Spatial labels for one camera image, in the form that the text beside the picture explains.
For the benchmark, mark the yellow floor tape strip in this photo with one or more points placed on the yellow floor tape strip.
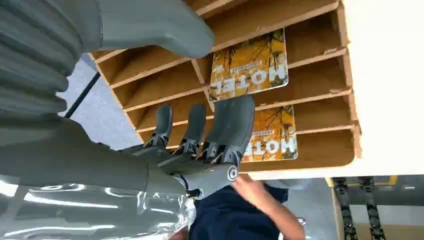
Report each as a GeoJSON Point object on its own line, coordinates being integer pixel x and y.
{"type": "Point", "coordinates": [386, 181]}

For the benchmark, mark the wooden slotted card box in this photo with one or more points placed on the wooden slotted card box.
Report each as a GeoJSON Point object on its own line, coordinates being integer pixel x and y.
{"type": "Point", "coordinates": [318, 76]}

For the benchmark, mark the ribbed grey right arm sleeve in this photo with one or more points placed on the ribbed grey right arm sleeve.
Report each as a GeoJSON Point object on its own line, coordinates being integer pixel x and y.
{"type": "Point", "coordinates": [33, 56]}

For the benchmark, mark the person's hand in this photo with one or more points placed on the person's hand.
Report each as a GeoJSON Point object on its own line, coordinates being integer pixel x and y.
{"type": "Point", "coordinates": [246, 190]}

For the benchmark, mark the yellow hotel print card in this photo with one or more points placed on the yellow hotel print card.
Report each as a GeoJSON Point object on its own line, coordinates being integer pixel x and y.
{"type": "Point", "coordinates": [248, 71]}
{"type": "Point", "coordinates": [275, 139]}

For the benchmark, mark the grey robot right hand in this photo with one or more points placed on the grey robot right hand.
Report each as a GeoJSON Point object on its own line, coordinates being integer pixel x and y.
{"type": "Point", "coordinates": [73, 155]}

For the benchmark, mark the person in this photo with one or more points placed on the person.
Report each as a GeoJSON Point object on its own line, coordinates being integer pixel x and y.
{"type": "Point", "coordinates": [225, 218]}

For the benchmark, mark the black ribbed leg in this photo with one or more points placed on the black ribbed leg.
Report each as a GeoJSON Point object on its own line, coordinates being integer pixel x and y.
{"type": "Point", "coordinates": [344, 208]}
{"type": "Point", "coordinates": [372, 208]}

